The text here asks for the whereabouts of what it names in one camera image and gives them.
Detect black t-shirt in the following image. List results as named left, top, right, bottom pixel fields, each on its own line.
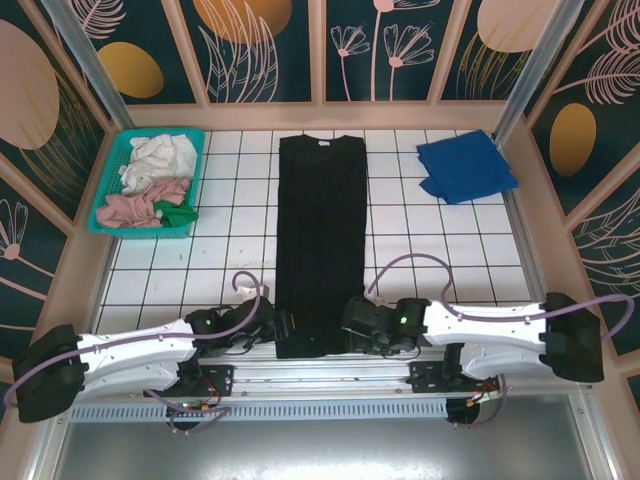
left=274, top=133, right=369, bottom=360

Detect grey metal sheet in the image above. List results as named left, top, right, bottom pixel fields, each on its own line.
left=29, top=417, right=616, bottom=480

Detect green crumpled t-shirt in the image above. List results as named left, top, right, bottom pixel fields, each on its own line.
left=152, top=199, right=200, bottom=229

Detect teal plastic basket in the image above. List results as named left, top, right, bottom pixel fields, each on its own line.
left=87, top=127, right=206, bottom=241

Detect blue folded t-shirt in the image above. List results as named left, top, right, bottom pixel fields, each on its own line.
left=416, top=129, right=520, bottom=205

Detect pink crumpled t-shirt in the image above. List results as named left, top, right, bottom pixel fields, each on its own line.
left=95, top=178, right=192, bottom=230

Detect white crumpled t-shirt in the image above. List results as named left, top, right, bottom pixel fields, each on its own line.
left=119, top=133, right=197, bottom=197

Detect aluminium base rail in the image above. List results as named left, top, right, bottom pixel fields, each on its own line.
left=47, top=349, right=596, bottom=401

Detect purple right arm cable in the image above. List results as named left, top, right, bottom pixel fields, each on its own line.
left=364, top=253, right=636, bottom=432

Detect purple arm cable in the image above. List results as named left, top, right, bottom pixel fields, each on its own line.
left=364, top=253, right=636, bottom=432
left=3, top=269, right=266, bottom=436

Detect grey slotted cable duct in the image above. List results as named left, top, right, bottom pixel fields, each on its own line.
left=69, top=399, right=449, bottom=422

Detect red and yellow connector wires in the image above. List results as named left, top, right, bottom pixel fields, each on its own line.
left=452, top=382, right=501, bottom=414
left=167, top=384, right=231, bottom=419

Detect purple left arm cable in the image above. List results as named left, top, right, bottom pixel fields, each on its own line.
left=3, top=269, right=266, bottom=436

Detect aluminium corner post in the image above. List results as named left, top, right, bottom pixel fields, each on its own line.
left=39, top=0, right=134, bottom=129
left=492, top=0, right=586, bottom=146

